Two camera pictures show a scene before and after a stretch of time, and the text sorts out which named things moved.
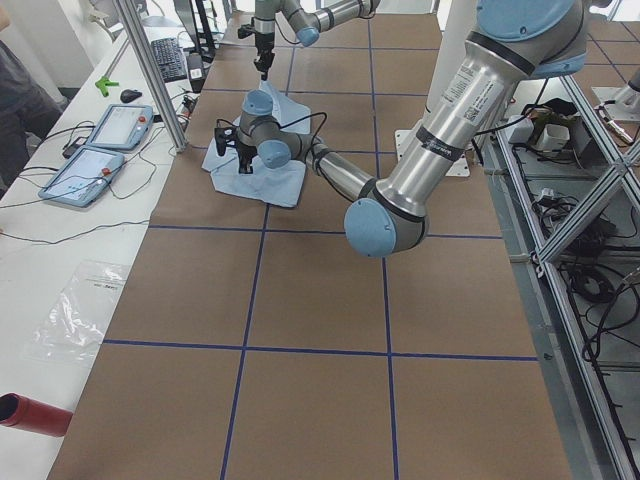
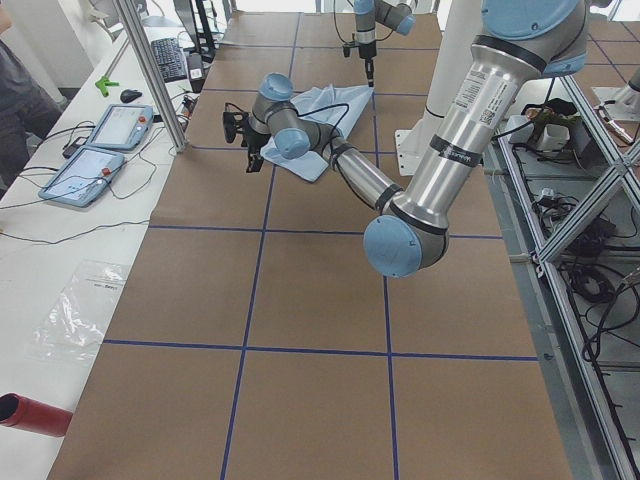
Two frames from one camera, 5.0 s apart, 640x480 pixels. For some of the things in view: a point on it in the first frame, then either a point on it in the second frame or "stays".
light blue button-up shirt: (261, 157) → (334, 106)
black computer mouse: (129, 95) stays
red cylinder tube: (23, 412) stays
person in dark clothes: (28, 107) stays
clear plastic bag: (74, 327) stays
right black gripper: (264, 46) → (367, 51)
